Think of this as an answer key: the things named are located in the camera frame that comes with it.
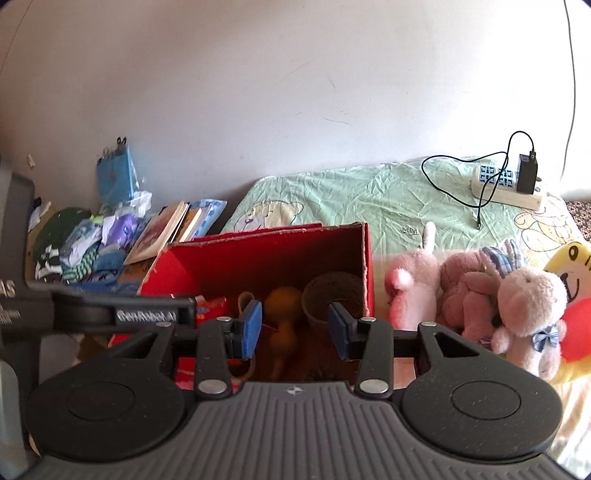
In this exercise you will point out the white power strip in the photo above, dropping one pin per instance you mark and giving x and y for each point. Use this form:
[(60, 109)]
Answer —
[(503, 196)]

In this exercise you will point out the red cardboard box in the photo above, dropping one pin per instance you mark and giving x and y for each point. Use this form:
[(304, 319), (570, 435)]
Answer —
[(277, 254)]

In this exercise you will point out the red patterned packet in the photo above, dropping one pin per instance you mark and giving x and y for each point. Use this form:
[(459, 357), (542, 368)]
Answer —
[(212, 307)]

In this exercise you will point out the thin book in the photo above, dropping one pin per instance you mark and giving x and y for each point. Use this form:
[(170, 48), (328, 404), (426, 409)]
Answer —
[(190, 224)]

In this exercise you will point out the black power adapter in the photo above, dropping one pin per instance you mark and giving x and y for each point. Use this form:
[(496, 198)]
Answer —
[(527, 173)]

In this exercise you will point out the dusty pink plush toy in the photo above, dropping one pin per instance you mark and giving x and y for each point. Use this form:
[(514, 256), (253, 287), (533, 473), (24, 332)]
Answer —
[(466, 286)]

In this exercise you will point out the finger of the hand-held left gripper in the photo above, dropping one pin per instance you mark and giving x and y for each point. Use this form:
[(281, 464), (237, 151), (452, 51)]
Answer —
[(147, 314)]

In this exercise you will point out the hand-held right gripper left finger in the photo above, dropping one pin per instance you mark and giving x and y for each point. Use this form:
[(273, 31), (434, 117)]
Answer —
[(251, 330)]

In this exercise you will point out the light pink plush toy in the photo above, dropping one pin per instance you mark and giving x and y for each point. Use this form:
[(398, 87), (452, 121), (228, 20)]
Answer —
[(415, 281)]

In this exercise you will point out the wooden gourd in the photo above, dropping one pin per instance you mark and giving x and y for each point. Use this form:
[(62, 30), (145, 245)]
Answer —
[(282, 304)]

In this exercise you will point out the brown speckled cloth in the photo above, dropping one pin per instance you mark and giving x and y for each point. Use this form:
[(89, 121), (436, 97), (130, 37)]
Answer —
[(579, 219)]

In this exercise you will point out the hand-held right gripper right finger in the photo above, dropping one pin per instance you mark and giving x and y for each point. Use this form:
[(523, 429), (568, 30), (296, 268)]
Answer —
[(339, 330)]

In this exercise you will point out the blue patterned packet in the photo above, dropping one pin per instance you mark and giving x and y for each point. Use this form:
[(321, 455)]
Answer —
[(210, 214)]

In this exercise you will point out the yellow face cushion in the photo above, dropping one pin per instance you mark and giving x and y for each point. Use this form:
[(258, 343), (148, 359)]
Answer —
[(577, 277)]

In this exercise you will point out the pile of clothes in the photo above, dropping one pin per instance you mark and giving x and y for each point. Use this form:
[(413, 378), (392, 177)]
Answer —
[(87, 254)]

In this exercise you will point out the blue paper bag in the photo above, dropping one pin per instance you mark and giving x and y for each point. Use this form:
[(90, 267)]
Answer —
[(115, 175)]

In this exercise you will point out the open book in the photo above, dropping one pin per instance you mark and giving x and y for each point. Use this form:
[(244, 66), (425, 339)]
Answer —
[(154, 235)]

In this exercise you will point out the green printed bed sheet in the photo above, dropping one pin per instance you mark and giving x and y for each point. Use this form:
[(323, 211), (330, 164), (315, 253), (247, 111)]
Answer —
[(369, 194)]

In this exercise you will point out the pale pink bunny plush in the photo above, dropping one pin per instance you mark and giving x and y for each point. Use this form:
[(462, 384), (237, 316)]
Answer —
[(531, 300)]

